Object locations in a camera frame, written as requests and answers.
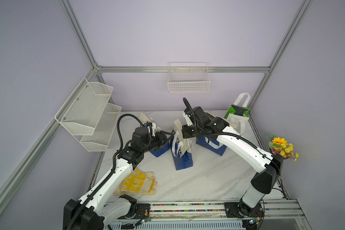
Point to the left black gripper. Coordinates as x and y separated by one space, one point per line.
161 139

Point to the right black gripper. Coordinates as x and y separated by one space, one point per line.
186 131

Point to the blue beige tote bag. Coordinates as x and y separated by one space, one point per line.
212 143
146 119
181 148

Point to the green white takeout bag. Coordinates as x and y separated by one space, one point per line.
238 112

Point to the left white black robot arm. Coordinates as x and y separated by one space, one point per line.
91 212

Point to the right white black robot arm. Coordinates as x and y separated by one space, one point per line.
268 166

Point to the white two-tier mesh shelf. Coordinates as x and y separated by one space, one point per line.
89 116

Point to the sunflower bouquet in vase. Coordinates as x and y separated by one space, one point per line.
280 146

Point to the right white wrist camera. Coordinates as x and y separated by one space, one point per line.
187 118

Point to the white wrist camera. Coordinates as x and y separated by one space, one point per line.
151 127
187 118

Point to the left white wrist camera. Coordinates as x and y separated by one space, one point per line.
151 127

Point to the white wire wall basket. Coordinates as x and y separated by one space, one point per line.
188 77

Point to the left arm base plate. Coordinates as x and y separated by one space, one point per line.
139 212

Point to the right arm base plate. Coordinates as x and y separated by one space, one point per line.
241 210

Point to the front aluminium rail beam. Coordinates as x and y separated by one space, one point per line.
210 215

